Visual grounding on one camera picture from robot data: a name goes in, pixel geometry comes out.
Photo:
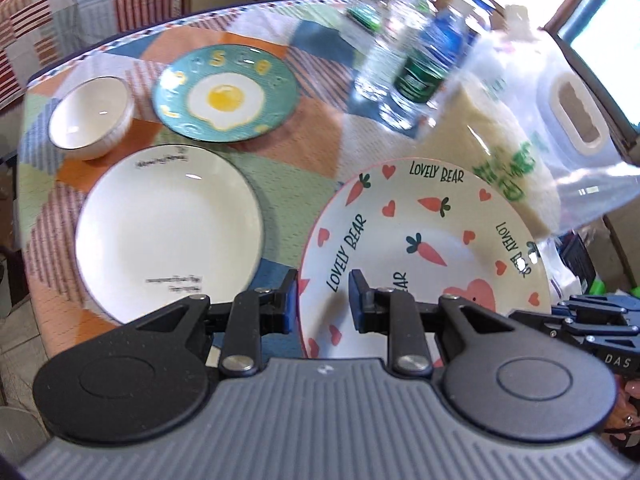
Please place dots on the carrot print plate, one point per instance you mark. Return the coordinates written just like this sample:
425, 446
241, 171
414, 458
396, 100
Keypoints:
450, 230

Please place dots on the patchwork sofa cover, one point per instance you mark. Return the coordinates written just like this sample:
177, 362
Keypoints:
60, 5

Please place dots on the plain white plate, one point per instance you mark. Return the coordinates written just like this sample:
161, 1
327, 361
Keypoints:
165, 230

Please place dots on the blue label water bottle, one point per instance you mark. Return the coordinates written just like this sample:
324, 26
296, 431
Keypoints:
447, 35

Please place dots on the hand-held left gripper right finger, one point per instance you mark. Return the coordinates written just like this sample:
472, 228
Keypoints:
356, 301

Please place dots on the white bowl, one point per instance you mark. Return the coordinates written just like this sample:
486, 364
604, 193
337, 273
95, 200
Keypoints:
90, 115

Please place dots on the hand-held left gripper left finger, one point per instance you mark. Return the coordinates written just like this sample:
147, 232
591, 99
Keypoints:
289, 306

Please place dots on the clear water bottle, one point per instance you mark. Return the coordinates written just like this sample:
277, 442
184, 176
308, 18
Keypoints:
387, 55

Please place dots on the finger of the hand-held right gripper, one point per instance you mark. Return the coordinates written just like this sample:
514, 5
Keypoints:
550, 325
595, 305

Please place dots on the green label water bottle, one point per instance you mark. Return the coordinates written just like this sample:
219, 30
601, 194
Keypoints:
417, 77

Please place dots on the patchwork tablecloth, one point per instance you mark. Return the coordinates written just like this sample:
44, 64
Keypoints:
285, 175

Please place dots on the clear plastic basket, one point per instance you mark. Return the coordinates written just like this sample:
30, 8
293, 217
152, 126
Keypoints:
367, 0

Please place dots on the clear bag of rice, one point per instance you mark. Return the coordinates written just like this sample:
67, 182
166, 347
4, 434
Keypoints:
505, 125

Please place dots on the teal fried egg plate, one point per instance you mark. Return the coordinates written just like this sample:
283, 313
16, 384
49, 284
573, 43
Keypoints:
225, 95

